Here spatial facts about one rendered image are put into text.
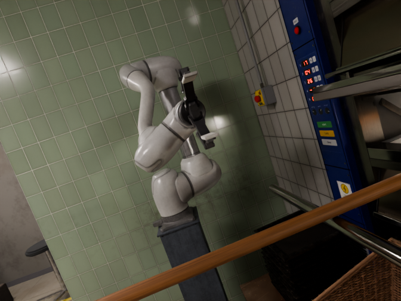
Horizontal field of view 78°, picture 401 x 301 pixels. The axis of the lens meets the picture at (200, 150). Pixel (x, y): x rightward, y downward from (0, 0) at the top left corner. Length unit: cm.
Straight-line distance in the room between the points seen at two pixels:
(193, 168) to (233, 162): 52
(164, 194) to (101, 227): 71
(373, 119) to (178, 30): 125
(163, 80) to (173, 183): 52
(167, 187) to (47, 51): 114
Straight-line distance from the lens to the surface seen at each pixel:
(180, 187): 126
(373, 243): 54
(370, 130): 105
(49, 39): 189
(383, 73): 71
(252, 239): 54
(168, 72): 133
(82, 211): 183
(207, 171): 132
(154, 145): 81
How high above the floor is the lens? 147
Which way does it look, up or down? 7 degrees down
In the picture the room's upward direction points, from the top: 19 degrees counter-clockwise
